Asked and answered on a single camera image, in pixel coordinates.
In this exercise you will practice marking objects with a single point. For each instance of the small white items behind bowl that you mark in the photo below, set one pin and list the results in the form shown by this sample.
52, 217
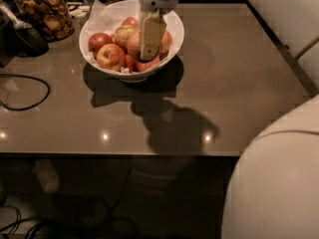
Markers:
79, 11

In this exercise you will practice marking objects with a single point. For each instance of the yellow-red apple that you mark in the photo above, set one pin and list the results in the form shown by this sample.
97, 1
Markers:
134, 45
111, 57

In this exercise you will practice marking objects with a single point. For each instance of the back red apple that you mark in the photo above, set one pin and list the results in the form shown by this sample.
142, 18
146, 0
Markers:
131, 21

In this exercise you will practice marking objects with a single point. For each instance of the black appliance with silver handle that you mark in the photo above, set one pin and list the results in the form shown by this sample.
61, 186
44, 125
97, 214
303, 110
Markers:
27, 41

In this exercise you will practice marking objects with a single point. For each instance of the glass jar of dried chips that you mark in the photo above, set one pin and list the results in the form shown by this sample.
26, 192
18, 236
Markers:
51, 17

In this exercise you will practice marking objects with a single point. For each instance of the white ceramic bowl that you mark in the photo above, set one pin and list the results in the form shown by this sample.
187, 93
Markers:
124, 74

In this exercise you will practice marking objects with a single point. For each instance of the left red apple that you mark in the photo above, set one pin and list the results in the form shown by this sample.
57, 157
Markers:
97, 41

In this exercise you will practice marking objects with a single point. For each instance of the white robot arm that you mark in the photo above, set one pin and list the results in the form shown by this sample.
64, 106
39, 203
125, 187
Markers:
233, 128

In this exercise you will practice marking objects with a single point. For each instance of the red apple under front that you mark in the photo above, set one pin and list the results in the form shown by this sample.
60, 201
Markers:
135, 66

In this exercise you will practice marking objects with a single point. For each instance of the white paper bowl liner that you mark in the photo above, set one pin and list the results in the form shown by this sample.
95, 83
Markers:
107, 18

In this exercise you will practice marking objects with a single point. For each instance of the center yellow-green apple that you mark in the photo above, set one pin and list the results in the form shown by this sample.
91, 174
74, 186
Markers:
122, 35

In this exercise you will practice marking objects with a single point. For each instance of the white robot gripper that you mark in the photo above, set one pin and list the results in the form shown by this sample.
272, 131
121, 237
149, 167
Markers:
154, 27

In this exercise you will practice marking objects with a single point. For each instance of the right red-yellow apple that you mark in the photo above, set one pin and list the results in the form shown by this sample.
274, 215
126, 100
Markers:
165, 44

